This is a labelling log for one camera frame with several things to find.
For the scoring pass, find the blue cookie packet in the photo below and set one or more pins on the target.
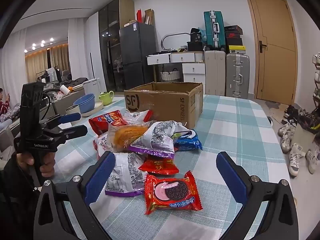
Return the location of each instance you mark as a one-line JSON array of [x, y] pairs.
[[187, 141]]

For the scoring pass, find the beige bowl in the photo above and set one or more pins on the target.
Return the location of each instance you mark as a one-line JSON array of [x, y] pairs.
[[97, 107]]

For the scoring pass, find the black bag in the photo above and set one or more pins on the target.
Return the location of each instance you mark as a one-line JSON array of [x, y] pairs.
[[196, 46]]

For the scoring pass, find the blue plastic bag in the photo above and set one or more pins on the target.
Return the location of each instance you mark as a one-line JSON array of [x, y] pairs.
[[203, 33]]

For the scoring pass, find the small red snack packet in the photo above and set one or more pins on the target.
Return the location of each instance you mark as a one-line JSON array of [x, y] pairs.
[[160, 166]]

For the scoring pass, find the yellow black shoe box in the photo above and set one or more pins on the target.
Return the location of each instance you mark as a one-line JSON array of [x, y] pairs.
[[237, 49]]

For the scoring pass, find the dark clothes heap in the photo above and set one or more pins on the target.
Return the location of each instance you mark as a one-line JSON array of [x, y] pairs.
[[75, 82]]

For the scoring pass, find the white desk with drawers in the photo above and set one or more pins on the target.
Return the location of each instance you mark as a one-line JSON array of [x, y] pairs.
[[192, 70]]

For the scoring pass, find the red snack packet blue print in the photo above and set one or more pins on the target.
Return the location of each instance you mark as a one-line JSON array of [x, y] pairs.
[[105, 122]]

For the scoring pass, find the pile of shoes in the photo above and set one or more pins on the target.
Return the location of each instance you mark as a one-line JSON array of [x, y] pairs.
[[295, 157]]

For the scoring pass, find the rows of assorted shoes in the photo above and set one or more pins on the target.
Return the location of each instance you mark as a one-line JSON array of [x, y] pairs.
[[317, 60]]

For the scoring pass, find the person's left hand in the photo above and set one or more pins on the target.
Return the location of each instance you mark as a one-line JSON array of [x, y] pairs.
[[25, 158]]

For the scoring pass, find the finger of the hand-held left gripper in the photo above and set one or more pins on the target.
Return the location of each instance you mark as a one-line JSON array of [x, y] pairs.
[[75, 132], [71, 117]]

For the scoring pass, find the clothes rack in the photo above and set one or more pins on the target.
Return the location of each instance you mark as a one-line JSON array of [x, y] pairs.
[[48, 73]]

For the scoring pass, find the open brown carton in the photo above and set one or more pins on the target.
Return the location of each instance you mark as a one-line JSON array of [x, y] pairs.
[[149, 17]]

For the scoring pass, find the row of small ceiling spotlights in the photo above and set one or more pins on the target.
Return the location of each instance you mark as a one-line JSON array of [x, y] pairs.
[[42, 42]]

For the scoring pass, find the tall red box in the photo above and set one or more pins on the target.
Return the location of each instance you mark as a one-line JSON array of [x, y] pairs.
[[140, 16]]

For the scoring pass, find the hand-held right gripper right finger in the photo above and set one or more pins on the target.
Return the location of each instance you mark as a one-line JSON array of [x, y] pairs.
[[231, 177]]

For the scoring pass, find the wooden shoe rack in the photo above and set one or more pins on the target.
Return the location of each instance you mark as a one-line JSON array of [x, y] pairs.
[[315, 90]]

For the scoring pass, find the grey chair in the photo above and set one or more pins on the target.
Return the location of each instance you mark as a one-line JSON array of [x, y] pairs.
[[66, 75]]

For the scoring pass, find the silver snack bag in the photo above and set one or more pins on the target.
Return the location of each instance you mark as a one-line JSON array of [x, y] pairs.
[[160, 137]]

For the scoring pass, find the flat brown box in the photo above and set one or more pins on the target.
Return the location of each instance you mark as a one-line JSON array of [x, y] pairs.
[[130, 23]]

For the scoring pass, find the dark glass cabinet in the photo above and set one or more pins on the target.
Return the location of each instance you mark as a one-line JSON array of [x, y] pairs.
[[107, 42]]

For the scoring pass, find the brown cardboard box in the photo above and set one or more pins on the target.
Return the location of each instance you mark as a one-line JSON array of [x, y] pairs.
[[162, 105]]

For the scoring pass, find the teal checked tablecloth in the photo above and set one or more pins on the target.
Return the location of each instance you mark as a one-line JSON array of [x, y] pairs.
[[237, 130]]

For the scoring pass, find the grey sofa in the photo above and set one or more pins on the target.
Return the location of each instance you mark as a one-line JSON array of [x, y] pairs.
[[60, 105]]

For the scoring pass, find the dark grey refrigerator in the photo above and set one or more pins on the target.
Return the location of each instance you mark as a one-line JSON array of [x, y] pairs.
[[137, 55]]

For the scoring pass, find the woven basket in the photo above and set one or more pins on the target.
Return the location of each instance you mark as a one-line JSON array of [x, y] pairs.
[[170, 76]]

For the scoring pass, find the bin with black bag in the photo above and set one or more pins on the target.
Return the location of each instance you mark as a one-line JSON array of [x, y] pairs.
[[302, 135]]

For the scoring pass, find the grey doormat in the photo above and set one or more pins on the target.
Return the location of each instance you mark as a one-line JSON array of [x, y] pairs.
[[272, 105]]

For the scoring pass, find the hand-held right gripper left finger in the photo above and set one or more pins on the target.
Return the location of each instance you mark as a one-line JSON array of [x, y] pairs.
[[100, 177]]

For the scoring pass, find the person's left forearm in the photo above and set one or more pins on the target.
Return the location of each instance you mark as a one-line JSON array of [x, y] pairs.
[[15, 200]]

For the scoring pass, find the white kettle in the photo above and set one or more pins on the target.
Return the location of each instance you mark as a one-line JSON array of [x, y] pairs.
[[91, 86]]

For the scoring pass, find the beige curtain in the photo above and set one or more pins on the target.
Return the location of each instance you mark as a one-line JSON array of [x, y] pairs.
[[35, 65]]

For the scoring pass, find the wooden door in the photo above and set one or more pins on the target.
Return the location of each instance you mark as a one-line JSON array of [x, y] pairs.
[[272, 55]]

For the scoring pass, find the bread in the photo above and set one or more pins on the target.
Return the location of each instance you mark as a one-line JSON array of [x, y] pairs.
[[127, 133]]

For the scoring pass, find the black box white label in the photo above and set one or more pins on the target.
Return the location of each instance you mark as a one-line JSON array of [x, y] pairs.
[[196, 35]]

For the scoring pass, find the white purple snack packet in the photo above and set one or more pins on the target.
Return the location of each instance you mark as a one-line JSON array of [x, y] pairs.
[[125, 177]]

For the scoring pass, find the teal suitcase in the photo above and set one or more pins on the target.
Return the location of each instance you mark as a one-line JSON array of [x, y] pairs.
[[212, 30]]

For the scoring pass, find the white sheer curtain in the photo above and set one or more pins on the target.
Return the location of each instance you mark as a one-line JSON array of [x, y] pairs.
[[12, 60], [77, 50]]

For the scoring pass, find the beige suitcase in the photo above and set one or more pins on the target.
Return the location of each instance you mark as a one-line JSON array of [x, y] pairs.
[[215, 72]]

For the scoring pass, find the oval metal hoop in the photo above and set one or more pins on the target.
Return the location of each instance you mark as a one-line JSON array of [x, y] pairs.
[[163, 40]]

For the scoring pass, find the beige cup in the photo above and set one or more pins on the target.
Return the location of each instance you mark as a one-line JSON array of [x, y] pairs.
[[72, 108]]

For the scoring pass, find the red packet with cookie picture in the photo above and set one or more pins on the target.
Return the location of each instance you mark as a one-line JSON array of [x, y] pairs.
[[172, 192]]

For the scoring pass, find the blue bowl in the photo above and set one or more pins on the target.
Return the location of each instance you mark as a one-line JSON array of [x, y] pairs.
[[93, 105], [83, 103]]

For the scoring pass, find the white red snack packet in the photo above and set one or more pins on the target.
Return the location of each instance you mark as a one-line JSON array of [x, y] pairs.
[[101, 145]]

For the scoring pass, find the white wardrobe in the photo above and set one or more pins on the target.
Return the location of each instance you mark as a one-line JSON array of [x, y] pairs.
[[92, 47]]

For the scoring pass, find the white paper cup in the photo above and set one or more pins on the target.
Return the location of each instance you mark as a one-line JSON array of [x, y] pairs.
[[65, 90]]

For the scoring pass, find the red black shoe box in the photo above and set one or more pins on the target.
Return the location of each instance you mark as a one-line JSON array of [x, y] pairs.
[[233, 36]]

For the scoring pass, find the silver suitcase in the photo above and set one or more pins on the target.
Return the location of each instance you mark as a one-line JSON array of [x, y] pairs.
[[237, 75]]

